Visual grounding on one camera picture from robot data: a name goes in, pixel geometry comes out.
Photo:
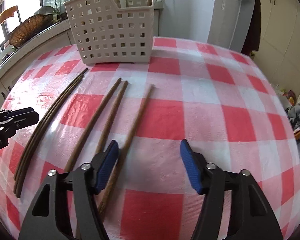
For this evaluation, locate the orange cloth on faucet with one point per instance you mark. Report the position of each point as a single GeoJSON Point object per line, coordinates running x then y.
{"type": "Point", "coordinates": [8, 13]}

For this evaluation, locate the cream wall cabinets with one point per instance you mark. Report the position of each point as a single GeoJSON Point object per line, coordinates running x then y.
{"type": "Point", "coordinates": [278, 56]}

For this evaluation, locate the woven wicker basket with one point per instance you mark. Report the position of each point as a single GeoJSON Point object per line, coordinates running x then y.
{"type": "Point", "coordinates": [28, 29]}

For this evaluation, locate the red white checkered tablecloth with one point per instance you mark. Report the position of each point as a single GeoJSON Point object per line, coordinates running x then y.
{"type": "Point", "coordinates": [216, 99]}

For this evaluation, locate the white perforated utensil basket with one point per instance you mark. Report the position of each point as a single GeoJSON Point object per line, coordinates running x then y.
{"type": "Point", "coordinates": [104, 31]}

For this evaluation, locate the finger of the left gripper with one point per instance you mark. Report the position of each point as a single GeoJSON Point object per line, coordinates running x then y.
{"type": "Point", "coordinates": [6, 132]}
{"type": "Point", "coordinates": [18, 119]}

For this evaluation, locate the metal colander bowl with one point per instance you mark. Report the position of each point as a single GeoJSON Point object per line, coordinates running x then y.
{"type": "Point", "coordinates": [46, 10]}

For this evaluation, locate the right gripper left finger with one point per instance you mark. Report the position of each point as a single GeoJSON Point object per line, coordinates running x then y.
{"type": "Point", "coordinates": [48, 215]}

